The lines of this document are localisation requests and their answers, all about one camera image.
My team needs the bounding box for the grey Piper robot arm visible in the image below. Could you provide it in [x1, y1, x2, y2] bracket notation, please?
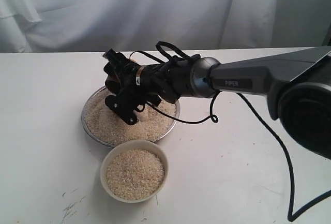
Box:
[104, 46, 330, 158]

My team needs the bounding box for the brown wooden cup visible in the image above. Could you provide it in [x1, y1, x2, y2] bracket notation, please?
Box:
[104, 58, 139, 93]

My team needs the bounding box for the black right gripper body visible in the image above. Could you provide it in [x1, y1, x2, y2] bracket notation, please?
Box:
[121, 54, 201, 105]

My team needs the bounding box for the rice heap in tray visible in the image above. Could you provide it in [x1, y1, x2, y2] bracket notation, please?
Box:
[84, 88, 177, 144]

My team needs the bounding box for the round metal tray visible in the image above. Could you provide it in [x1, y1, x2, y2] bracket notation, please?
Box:
[80, 85, 181, 147]

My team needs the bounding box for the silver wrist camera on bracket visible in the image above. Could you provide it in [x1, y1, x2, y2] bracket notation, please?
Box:
[105, 86, 147, 125]

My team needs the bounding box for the white cloth backdrop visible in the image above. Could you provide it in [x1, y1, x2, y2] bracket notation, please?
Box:
[1, 0, 330, 53]

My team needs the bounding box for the black cable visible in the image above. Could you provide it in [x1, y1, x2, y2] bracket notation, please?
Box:
[129, 41, 331, 221]

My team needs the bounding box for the white ceramic bowl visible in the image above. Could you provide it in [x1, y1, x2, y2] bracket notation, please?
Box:
[100, 140, 169, 203]

